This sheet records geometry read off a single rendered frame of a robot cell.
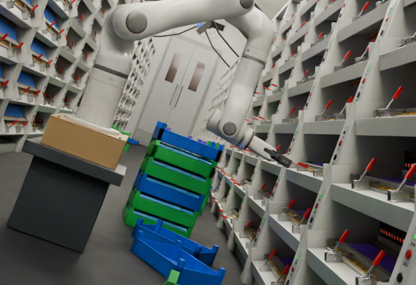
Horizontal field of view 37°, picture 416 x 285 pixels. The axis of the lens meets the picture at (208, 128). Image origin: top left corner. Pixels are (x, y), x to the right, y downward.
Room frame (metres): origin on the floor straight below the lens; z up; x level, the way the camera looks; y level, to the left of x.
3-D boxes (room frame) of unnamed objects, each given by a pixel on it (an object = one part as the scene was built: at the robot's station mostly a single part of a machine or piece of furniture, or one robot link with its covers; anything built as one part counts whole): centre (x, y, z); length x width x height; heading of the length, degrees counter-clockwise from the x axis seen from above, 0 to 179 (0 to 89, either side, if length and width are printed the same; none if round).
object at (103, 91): (2.06, 0.37, 0.47); 0.19 x 0.19 x 0.18
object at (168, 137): (2.88, 0.07, 0.44); 0.30 x 0.20 x 0.08; 101
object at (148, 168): (2.88, 0.07, 0.28); 0.30 x 0.20 x 0.08; 101
